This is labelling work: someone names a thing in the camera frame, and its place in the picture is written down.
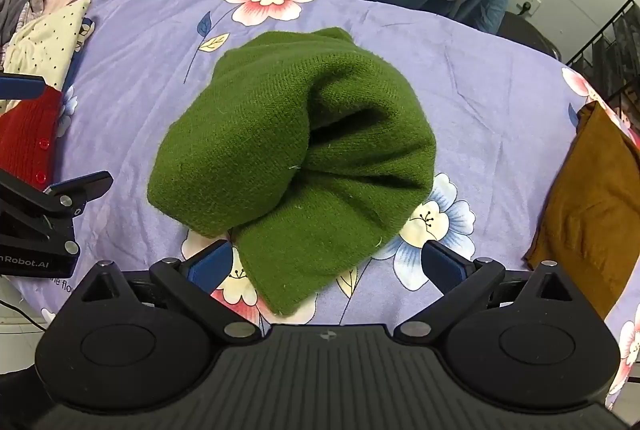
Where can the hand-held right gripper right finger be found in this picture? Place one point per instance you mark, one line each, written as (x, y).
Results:
(442, 267)

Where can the wall socket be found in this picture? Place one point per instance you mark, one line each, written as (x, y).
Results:
(530, 4)

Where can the dark seat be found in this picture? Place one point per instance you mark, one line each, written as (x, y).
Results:
(525, 30)

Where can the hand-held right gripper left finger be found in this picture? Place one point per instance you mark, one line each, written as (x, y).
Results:
(214, 266)

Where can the dark blue floral cloth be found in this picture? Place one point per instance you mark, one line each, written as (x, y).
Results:
(87, 30)

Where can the purple floral bedsheet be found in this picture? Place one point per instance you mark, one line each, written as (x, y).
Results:
(475, 85)

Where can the green knit sweater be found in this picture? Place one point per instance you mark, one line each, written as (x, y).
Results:
(280, 135)

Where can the brown garment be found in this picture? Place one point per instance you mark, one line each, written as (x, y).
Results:
(590, 210)

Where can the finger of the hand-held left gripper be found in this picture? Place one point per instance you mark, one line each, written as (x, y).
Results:
(20, 88)
(85, 184)

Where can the black metal rack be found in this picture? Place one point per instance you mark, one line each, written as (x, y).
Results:
(610, 45)

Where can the cream dotted blue fabric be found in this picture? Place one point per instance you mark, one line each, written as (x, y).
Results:
(45, 40)

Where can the red knit cardigan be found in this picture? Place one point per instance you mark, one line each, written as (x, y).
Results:
(25, 135)

